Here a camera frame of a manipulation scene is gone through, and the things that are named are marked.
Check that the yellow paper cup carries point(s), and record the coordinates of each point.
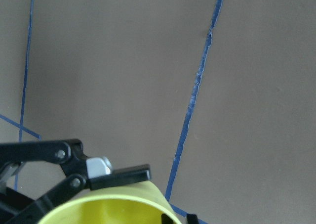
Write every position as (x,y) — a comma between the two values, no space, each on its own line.
(138,203)

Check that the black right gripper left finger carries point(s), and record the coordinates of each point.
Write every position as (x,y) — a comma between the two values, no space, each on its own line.
(80,172)

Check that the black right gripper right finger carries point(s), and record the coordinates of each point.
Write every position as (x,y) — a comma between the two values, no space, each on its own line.
(190,219)

